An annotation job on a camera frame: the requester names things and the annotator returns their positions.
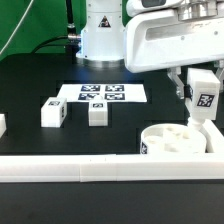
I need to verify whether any white marker sheet with tags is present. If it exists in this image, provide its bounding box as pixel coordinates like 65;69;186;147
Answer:
58;84;147;103

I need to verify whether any black cable on base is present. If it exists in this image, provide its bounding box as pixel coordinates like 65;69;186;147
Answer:
31;0;82;55

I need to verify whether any white cable on backdrop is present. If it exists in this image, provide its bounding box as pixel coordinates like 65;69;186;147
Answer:
0;0;35;56

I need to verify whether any white U-shaped fence wall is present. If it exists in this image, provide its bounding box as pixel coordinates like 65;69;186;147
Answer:
0;120;224;182

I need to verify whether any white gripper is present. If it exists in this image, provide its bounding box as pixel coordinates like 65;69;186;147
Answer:
125;9;224;99

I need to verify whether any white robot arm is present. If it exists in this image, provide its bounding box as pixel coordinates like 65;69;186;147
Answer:
77;0;224;96

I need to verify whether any white round stool seat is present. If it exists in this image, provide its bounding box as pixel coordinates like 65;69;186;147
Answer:
140;123;207;155

